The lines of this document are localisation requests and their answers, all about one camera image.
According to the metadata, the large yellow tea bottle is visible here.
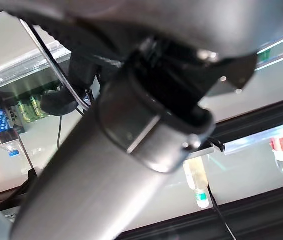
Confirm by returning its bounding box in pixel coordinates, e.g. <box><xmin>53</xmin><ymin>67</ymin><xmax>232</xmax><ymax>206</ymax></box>
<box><xmin>183</xmin><ymin>156</ymin><xmax>210</xmax><ymax>209</ymax></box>

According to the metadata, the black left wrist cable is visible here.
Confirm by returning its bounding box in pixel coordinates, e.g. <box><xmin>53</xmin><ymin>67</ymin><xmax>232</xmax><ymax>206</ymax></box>
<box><xmin>206</xmin><ymin>184</ymin><xmax>238</xmax><ymax>240</ymax></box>

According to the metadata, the pepsi cola bottle blue cap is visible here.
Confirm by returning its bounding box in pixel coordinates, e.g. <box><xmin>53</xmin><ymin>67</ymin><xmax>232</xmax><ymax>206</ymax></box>
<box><xmin>0</xmin><ymin>109</ymin><xmax>21</xmax><ymax>158</ymax></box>

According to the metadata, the green drink can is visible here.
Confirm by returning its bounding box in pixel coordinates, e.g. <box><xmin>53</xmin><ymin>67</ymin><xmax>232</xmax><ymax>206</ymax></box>
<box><xmin>17</xmin><ymin>99</ymin><xmax>33</xmax><ymax>124</ymax></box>
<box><xmin>30</xmin><ymin>95</ymin><xmax>45</xmax><ymax>119</ymax></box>

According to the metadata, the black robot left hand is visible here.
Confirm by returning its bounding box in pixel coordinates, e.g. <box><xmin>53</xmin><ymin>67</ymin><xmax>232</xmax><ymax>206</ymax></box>
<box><xmin>0</xmin><ymin>0</ymin><xmax>283</xmax><ymax>240</ymax></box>

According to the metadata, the blue plastic shopping basket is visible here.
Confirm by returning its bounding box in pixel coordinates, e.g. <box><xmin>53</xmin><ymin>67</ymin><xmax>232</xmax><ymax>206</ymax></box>
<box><xmin>18</xmin><ymin>19</ymin><xmax>92</xmax><ymax>112</ymax></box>

